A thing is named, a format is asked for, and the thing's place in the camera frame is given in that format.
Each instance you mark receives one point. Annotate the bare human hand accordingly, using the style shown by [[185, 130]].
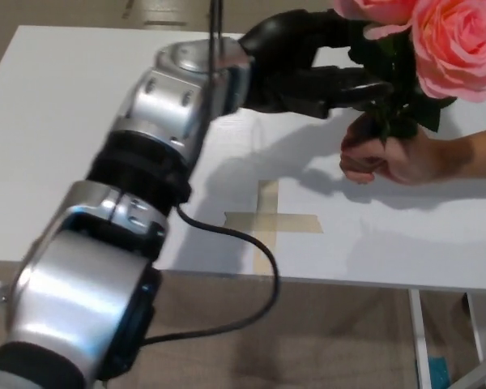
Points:
[[405, 158]]

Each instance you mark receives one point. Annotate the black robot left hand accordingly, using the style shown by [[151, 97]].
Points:
[[279, 48]]

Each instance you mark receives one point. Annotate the pink rose bouquet green stems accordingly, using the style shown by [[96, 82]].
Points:
[[453, 44]]

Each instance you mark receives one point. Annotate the bare human forearm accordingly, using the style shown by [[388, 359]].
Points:
[[474, 152]]

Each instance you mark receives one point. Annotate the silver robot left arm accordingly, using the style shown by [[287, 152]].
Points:
[[154, 117]]

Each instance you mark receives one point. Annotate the short beige tape strip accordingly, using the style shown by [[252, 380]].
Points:
[[299, 222]]

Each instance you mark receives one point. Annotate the white table leg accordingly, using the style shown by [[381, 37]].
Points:
[[419, 340], [476, 328]]

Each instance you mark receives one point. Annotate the teal object on floor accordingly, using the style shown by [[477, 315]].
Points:
[[437, 373]]

